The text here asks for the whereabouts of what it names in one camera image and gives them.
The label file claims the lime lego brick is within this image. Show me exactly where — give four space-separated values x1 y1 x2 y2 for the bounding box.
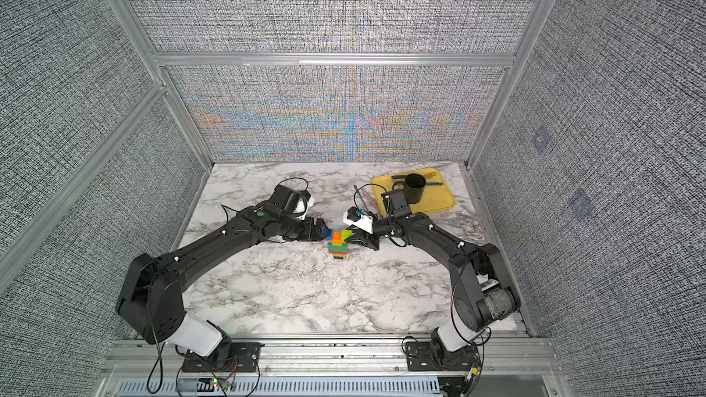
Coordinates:
341 230 353 242

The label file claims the orange lego brick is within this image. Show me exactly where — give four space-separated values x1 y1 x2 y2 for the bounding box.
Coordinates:
332 233 345 246

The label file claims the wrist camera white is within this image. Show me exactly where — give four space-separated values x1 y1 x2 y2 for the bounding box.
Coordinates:
342 207 374 233
292 190 314 220

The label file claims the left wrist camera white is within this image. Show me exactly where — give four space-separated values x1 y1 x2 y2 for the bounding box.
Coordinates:
292 190 314 220

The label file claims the yellow plastic tray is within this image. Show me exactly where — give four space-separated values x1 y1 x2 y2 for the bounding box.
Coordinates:
371 168 456 216

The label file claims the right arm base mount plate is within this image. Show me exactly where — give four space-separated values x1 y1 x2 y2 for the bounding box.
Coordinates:
402 339 482 372

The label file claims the white slotted cable duct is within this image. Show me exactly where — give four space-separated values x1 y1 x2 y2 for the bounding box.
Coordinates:
112 377 442 397

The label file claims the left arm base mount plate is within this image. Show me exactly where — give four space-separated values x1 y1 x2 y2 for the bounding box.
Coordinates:
181 342 262 373

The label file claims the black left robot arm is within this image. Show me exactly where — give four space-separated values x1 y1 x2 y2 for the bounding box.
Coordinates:
116 184 331 362

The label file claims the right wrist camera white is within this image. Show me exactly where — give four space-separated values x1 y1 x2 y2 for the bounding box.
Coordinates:
342 207 374 233

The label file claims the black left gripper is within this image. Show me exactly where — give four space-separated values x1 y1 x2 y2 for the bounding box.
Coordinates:
279 216 333 242

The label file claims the green handled utensil on tray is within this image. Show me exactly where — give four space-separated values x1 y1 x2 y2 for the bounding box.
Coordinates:
392 174 443 187

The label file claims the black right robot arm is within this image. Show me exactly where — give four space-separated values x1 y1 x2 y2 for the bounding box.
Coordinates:
343 189 520 353

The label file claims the black mug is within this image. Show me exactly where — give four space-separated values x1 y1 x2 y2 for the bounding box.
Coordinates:
403 184 426 205

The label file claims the aluminium front rail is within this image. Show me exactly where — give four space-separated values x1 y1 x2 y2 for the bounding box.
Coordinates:
99 333 566 379

